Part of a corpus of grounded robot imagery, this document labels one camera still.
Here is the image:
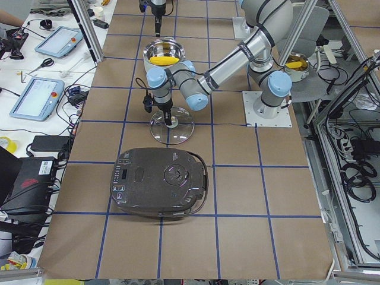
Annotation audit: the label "yellow plastic corn cob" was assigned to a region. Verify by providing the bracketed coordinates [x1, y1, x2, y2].
[149, 56, 180, 67]

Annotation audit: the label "far blue teach pendant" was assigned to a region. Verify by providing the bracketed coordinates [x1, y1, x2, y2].
[34, 26, 83, 58]

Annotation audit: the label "glass pot lid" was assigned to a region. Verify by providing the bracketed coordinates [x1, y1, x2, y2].
[150, 107, 195, 145]

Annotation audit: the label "black scissors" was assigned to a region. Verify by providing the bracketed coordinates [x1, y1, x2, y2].
[31, 58, 55, 73]

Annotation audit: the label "dark brown rice cooker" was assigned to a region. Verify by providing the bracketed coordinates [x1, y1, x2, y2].
[110, 147, 208, 218]

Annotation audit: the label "yellow tape roll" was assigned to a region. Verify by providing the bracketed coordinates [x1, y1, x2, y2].
[0, 137, 17, 154]

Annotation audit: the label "aluminium frame post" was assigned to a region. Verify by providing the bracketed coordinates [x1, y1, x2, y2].
[68, 0, 103, 65]

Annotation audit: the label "black computer box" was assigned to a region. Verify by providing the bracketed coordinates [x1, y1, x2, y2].
[1, 157, 58, 216]

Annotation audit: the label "grey chair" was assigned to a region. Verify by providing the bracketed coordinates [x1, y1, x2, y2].
[290, 6, 329, 103]

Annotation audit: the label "blue teach pendant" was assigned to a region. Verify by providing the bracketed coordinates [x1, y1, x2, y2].
[9, 77, 65, 121]
[34, 26, 83, 58]

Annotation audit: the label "black power brick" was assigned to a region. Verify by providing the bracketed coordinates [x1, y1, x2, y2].
[30, 135, 69, 152]

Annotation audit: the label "white paper cup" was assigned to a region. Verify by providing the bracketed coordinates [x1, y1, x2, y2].
[93, 6, 105, 21]

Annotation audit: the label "steel pot with lid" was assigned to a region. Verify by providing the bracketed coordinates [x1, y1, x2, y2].
[284, 53, 310, 83]

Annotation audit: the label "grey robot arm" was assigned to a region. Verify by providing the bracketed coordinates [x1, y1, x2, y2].
[148, 0, 166, 37]
[147, 1, 293, 127]

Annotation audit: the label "near blue teach pendant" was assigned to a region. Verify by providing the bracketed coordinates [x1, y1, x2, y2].
[9, 77, 65, 121]

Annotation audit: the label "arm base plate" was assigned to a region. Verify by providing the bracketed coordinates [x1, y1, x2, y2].
[232, 17, 255, 40]
[242, 91, 292, 128]

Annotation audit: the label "pale green electric pot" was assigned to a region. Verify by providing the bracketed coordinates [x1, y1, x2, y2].
[143, 37, 185, 72]

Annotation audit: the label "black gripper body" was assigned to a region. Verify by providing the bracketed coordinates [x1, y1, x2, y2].
[143, 94, 173, 113]
[154, 15, 162, 33]

